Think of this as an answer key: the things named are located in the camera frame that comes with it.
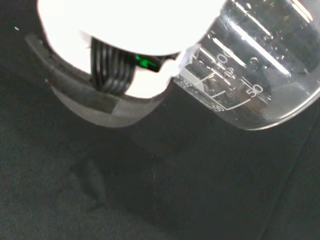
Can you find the black scalloped bench cloth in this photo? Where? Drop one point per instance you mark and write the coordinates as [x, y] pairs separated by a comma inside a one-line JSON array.
[[175, 187]]

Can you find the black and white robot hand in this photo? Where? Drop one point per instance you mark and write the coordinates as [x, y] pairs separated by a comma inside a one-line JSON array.
[[125, 25]]

